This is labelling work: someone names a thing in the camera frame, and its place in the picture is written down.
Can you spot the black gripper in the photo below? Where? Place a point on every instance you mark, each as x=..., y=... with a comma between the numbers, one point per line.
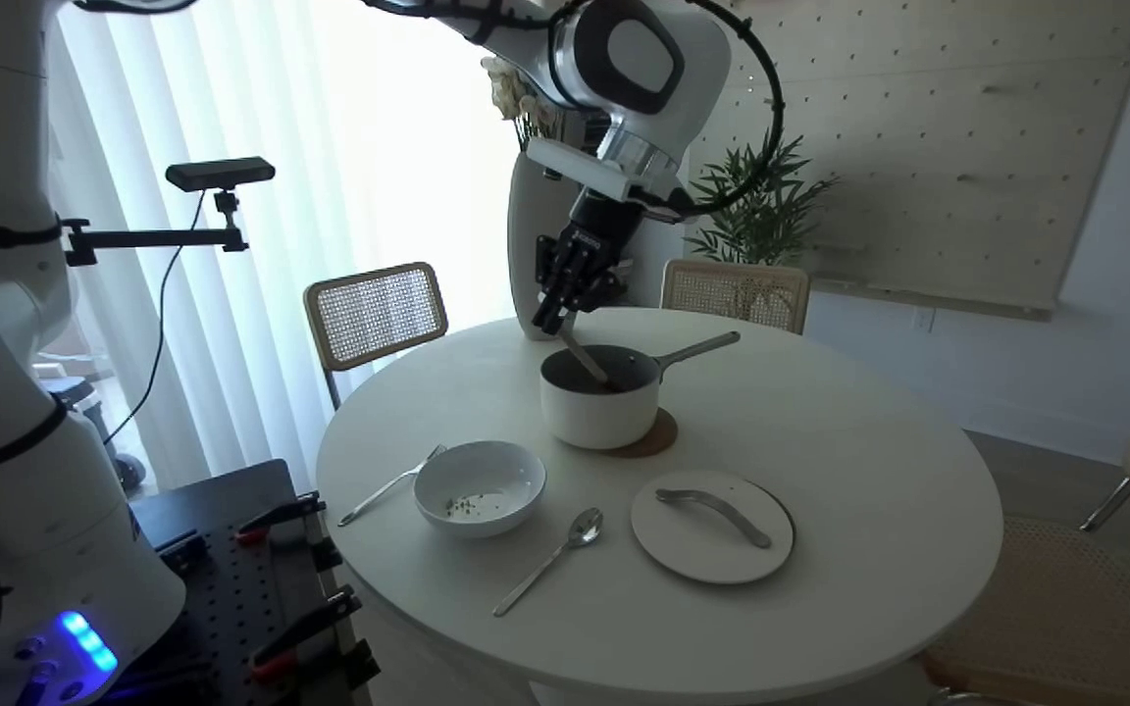
x=576, y=268

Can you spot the white pot with handle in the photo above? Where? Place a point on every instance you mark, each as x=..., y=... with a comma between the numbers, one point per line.
x=603, y=414

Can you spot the wooden spoon red head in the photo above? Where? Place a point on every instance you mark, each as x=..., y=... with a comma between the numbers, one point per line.
x=580, y=354

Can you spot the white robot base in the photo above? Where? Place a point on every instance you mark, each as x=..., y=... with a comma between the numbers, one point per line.
x=75, y=574

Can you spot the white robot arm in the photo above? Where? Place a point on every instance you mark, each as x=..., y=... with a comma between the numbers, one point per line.
x=652, y=72

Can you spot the white bowl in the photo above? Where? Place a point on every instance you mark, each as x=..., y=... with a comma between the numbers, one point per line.
x=481, y=486

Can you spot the white pot lid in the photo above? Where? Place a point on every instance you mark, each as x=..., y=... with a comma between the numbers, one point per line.
x=711, y=525

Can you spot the white ribbed vase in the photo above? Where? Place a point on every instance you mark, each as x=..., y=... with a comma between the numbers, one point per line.
x=523, y=253

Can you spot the round cork trivet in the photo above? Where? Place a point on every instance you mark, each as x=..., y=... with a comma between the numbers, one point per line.
x=659, y=436

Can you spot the beige woven chair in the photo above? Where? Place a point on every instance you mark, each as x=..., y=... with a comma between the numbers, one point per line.
x=750, y=292

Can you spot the green potted plant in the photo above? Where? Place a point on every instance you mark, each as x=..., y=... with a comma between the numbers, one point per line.
x=770, y=222

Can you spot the silver fork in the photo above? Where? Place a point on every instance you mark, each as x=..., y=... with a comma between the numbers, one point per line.
x=384, y=486

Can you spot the cane back chair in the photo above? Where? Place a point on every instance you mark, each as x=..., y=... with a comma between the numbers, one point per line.
x=371, y=316

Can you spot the white flowers bouquet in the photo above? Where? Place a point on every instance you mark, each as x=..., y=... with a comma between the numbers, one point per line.
x=515, y=98

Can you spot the silver spoon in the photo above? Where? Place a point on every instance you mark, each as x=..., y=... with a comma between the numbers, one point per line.
x=580, y=529

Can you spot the black perforated mounting board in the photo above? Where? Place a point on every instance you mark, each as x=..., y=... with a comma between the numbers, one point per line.
x=264, y=615

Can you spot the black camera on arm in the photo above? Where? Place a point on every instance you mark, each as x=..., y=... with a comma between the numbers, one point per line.
x=221, y=176

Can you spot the pegboard wall panel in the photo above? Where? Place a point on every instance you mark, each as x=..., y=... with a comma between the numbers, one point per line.
x=953, y=143

